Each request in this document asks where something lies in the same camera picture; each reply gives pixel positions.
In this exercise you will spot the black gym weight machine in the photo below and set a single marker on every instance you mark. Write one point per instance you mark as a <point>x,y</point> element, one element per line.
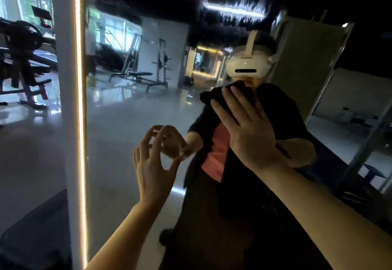
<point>24,58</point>

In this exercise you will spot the person's left forearm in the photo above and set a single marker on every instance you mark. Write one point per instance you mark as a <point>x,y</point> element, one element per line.
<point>125,239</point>

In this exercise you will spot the dark brown cleaning cloth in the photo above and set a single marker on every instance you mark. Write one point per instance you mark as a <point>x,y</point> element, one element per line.
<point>214,95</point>

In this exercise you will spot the person's left hand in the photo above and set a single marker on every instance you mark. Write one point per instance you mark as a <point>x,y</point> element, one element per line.
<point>153,175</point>

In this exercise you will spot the person's right forearm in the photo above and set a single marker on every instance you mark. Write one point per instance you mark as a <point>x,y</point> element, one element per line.
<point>331,221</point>

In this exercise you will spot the large wall mirror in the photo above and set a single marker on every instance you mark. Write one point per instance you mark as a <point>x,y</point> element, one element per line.
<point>135,126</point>

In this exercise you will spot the person's right hand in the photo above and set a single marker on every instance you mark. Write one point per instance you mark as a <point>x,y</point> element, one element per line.
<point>248,135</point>

